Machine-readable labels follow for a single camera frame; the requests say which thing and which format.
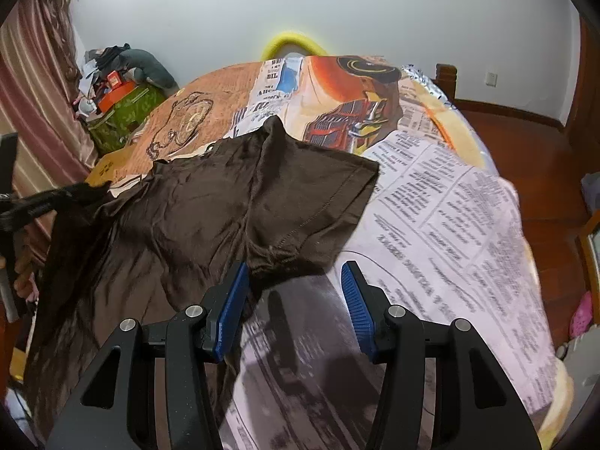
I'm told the dark brown t-shirt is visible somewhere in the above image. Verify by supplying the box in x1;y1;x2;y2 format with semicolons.
24;116;378;437

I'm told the person's left hand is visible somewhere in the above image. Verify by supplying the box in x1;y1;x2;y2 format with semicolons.
13;254;37;302

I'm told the green patterned storage bin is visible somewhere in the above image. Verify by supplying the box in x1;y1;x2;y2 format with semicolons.
87;83;166;156

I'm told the striped pink curtain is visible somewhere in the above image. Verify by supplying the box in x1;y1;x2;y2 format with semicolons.
0;0;100;263

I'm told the pink object on floor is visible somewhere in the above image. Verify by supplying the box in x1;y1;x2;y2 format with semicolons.
568;291;594;339

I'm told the orange box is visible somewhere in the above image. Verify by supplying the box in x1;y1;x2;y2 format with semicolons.
97;81;136;113

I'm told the printed newspaper pattern bed sheet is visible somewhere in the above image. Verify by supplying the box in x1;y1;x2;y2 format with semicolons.
112;56;574;449

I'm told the grey stuffed toy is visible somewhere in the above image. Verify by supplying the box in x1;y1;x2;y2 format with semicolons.
113;47;179;96

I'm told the white wall socket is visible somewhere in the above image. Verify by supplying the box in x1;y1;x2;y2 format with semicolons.
485;72;497;87

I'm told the wooden bed post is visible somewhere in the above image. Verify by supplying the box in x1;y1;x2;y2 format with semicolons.
433;63;458;102

